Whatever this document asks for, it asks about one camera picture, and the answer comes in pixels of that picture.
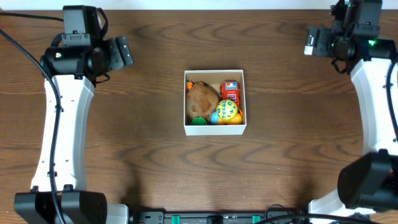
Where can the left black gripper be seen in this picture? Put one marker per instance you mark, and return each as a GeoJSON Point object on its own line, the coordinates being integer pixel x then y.
{"type": "Point", "coordinates": [117, 53]}

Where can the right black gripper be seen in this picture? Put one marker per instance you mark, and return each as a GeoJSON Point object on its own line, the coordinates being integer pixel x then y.
{"type": "Point", "coordinates": [323, 50]}

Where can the brown plush toy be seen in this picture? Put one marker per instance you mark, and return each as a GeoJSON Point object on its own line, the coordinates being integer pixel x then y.
{"type": "Point", "coordinates": [201, 101]}

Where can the red toy fire truck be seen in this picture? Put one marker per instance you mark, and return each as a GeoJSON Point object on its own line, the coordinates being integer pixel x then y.
{"type": "Point", "coordinates": [229, 90]}

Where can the green knitted ball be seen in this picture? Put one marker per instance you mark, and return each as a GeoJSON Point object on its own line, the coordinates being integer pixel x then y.
{"type": "Point", "coordinates": [199, 121]}

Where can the yellow rubber duck toy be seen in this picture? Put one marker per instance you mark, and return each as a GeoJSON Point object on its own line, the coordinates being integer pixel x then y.
{"type": "Point", "coordinates": [216, 120]}

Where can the yellow blue patterned ball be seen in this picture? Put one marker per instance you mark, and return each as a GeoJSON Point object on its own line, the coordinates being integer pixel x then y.
{"type": "Point", "coordinates": [227, 109]}

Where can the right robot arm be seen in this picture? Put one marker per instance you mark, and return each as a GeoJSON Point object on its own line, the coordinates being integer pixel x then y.
{"type": "Point", "coordinates": [369, 184]}

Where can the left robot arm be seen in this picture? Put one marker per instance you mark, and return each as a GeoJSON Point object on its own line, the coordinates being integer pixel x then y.
{"type": "Point", "coordinates": [77, 60]}

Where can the white cardboard box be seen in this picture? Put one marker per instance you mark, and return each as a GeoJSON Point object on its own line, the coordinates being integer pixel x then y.
{"type": "Point", "coordinates": [212, 79]}

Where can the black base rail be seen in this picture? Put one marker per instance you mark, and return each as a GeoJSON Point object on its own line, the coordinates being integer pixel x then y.
{"type": "Point", "coordinates": [274, 214]}

